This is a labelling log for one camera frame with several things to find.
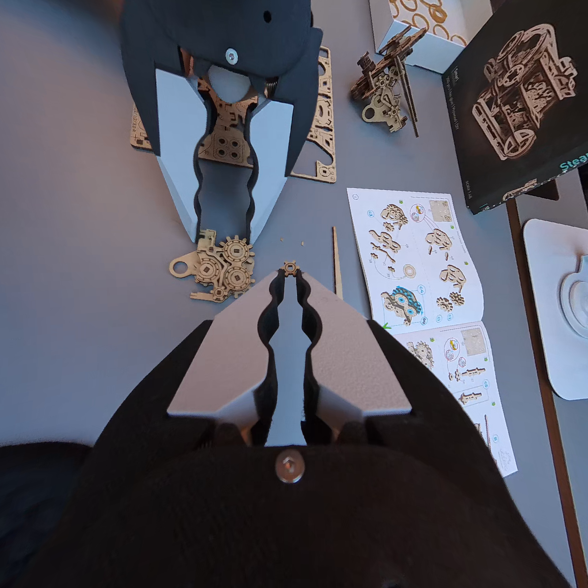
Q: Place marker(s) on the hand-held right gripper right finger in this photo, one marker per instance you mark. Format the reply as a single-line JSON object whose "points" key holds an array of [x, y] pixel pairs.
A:
{"points": [[353, 363]]}

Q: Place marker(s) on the tapered wooden stick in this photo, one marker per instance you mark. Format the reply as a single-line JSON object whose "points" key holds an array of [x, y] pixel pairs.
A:
{"points": [[336, 266]]}

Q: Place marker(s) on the partly built wooden model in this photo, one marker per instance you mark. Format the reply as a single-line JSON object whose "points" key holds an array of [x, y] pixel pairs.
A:
{"points": [[381, 92]]}

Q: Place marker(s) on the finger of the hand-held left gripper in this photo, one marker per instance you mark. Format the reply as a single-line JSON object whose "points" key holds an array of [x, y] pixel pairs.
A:
{"points": [[177, 138], [273, 151]]}

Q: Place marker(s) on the punched wooden parts sheet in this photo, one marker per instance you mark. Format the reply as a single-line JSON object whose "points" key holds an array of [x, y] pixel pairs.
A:
{"points": [[321, 133]]}

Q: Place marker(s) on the assembly instruction booklet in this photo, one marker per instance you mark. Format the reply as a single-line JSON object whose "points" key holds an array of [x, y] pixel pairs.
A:
{"points": [[413, 257]]}

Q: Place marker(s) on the white moulded tray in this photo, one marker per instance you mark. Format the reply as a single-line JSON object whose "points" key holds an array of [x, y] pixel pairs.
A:
{"points": [[546, 321]]}

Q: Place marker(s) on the wooden gear assembly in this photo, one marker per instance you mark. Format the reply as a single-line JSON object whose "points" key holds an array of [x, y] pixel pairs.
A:
{"points": [[229, 275]]}

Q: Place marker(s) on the white patterned box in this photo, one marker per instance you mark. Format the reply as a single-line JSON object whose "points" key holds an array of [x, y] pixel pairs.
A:
{"points": [[413, 9]]}

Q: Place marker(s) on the black model kit box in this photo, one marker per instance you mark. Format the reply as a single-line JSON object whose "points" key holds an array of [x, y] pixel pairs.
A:
{"points": [[528, 92]]}

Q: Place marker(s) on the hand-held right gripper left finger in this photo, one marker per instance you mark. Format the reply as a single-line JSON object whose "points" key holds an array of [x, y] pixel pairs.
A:
{"points": [[229, 358]]}

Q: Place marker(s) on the small wooden gear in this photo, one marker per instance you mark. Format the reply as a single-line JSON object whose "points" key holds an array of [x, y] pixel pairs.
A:
{"points": [[290, 267]]}

